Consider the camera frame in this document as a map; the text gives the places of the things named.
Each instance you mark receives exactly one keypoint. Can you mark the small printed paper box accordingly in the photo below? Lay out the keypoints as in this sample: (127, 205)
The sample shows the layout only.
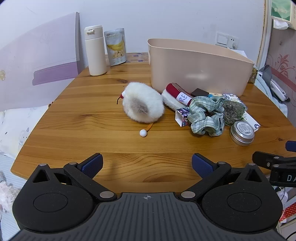
(182, 118)

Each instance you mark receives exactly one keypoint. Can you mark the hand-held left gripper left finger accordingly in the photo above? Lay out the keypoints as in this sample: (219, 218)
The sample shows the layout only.
(93, 162)

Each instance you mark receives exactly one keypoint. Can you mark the white wall socket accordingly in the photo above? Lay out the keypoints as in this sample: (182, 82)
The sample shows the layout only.
(233, 42)

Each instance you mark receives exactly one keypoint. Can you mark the cream pink floral headboard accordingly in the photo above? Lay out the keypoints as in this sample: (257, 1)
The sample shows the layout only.
(281, 51)

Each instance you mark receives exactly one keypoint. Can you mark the clear bag of dried seeds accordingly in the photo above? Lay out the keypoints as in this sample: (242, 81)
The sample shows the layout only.
(233, 111)

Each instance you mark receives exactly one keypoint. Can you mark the cream thermos bottle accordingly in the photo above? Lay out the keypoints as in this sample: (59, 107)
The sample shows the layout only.
(96, 51)

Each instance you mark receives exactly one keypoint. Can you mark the red white rolled cloth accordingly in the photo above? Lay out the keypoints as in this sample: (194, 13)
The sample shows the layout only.
(172, 98)

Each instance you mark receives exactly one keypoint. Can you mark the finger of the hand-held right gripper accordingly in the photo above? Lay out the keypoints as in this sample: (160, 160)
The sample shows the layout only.
(261, 157)
(291, 146)

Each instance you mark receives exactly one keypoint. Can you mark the green tissue box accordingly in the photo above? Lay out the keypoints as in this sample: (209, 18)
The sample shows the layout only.
(279, 11)

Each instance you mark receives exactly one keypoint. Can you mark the round metal tin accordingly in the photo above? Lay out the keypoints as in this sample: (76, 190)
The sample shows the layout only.
(241, 133)

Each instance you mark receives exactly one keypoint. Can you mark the white printed pillow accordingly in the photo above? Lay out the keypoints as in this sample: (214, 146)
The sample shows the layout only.
(18, 129)

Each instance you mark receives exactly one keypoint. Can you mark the dark brown small box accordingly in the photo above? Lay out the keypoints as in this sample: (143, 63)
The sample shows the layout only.
(199, 92)

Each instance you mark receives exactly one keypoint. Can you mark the white fluffy plush item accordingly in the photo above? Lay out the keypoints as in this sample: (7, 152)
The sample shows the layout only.
(143, 99)

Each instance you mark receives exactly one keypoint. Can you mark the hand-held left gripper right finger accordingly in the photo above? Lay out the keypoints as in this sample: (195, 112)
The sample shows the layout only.
(202, 163)

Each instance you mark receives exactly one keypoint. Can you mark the white box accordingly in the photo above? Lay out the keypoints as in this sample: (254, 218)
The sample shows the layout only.
(253, 122)

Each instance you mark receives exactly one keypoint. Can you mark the banana chips bag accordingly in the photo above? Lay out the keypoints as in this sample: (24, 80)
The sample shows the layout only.
(116, 46)

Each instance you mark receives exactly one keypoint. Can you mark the white handheld device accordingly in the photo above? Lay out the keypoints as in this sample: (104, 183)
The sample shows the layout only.
(278, 89)

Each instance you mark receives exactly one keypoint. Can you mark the grey fuzzy blanket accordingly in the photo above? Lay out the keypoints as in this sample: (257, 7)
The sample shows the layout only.
(7, 192)

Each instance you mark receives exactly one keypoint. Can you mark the light blue bedding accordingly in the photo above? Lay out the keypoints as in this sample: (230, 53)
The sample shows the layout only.
(263, 87)

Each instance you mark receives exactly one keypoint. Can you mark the white wall switch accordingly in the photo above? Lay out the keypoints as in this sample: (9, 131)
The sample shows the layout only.
(222, 39)

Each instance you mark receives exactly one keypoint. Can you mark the beige plastic bin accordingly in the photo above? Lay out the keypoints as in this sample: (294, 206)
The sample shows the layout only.
(196, 67)

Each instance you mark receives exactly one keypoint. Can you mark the green plaid scrunchie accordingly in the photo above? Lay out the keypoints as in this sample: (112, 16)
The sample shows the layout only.
(203, 122)

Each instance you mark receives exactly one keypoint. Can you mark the gold foil bag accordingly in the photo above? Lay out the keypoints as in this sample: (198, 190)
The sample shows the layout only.
(254, 75)

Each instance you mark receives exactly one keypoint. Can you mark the grey cloth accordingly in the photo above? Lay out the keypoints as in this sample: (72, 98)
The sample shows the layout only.
(266, 74)

